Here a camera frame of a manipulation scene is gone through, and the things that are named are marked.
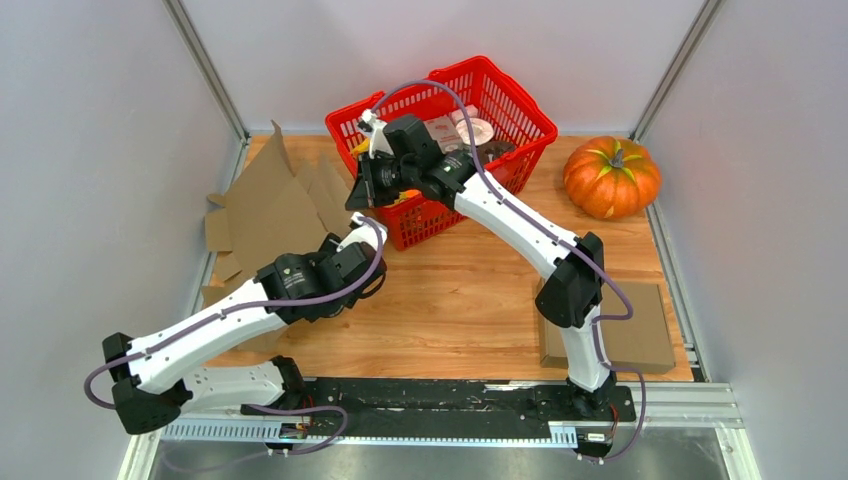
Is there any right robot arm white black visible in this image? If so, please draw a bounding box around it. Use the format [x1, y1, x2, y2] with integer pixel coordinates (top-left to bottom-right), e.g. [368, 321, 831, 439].
[345, 110, 616, 419]

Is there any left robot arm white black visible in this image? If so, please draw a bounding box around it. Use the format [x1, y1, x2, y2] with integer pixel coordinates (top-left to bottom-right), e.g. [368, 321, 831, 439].
[84, 222, 387, 434]

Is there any right aluminium frame post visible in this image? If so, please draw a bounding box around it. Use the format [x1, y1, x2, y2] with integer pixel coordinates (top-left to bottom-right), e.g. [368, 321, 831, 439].
[629, 0, 725, 143]

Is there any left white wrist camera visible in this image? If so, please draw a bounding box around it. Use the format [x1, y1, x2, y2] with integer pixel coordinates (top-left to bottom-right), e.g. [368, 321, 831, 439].
[336, 212, 388, 252]

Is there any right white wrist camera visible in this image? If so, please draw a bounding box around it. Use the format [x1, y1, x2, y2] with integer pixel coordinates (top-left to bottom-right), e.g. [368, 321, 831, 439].
[356, 109, 394, 158]

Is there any brown cardboard sheet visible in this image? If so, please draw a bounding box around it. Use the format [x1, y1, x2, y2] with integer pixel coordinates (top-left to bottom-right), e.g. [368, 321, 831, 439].
[200, 120, 356, 354]

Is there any dark brown round item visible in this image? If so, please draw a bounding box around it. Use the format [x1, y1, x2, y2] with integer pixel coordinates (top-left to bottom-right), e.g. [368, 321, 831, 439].
[477, 141, 516, 165]

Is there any pink white round roll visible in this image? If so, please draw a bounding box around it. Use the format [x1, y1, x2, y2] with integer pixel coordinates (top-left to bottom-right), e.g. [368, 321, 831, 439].
[455, 118, 495, 146]

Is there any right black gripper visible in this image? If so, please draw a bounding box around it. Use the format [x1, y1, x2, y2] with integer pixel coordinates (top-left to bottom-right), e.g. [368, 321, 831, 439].
[346, 151, 419, 211]

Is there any red plastic shopping basket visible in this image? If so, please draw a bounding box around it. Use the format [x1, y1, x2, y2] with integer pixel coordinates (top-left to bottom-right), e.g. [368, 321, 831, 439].
[324, 55, 559, 252]

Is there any white slotted cable duct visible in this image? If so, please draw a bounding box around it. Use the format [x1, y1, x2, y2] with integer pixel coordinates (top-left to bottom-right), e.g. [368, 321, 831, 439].
[160, 421, 579, 449]

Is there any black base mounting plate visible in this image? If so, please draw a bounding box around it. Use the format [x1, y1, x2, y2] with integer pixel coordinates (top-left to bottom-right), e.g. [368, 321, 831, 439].
[239, 376, 637, 440]

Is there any orange pumpkin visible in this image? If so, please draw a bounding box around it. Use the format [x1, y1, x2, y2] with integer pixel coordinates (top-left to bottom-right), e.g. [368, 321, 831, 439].
[563, 136, 663, 220]

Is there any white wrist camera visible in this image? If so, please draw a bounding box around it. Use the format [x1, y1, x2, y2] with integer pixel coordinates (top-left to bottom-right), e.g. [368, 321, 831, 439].
[336, 212, 388, 252]
[356, 109, 394, 158]

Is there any brown cardboard box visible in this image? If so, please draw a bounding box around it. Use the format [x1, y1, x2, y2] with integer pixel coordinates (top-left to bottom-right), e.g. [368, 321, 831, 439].
[536, 282, 675, 374]

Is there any left aluminium frame post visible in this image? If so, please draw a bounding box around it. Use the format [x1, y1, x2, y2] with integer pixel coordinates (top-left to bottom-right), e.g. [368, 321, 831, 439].
[163, 0, 250, 144]

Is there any aluminium frame post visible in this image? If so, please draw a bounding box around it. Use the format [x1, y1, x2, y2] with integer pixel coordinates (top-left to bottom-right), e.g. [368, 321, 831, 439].
[629, 0, 725, 143]
[163, 0, 250, 144]

